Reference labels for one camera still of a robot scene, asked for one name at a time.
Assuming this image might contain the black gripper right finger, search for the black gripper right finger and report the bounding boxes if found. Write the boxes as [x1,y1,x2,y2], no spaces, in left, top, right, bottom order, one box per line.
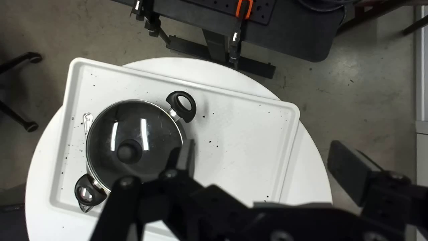
[328,140,428,223]

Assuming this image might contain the orange handled pliers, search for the orange handled pliers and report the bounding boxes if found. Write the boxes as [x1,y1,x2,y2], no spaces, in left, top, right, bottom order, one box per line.
[235,0,255,20]

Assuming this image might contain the black cooking pot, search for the black cooking pot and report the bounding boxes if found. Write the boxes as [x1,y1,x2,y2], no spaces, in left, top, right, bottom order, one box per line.
[74,91,197,213]

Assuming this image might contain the glass pot lid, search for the glass pot lid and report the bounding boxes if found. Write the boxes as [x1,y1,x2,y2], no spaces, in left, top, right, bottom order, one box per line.
[86,102,182,186]

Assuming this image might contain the round white table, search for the round white table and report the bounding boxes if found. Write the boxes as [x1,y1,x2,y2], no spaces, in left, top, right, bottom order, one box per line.
[25,57,334,241]

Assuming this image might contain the white plastic tray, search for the white plastic tray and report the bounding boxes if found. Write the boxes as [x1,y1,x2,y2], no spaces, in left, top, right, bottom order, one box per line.
[51,57,300,211]

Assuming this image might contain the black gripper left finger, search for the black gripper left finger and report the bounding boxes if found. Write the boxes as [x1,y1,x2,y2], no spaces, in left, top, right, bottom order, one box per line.
[90,177,144,241]

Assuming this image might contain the black office chair base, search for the black office chair base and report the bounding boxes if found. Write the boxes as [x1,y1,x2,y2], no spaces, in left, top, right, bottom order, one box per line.
[0,51,45,134]

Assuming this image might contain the black perforated cart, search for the black perforated cart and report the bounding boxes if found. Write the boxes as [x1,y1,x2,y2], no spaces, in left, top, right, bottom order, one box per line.
[114,0,346,78]

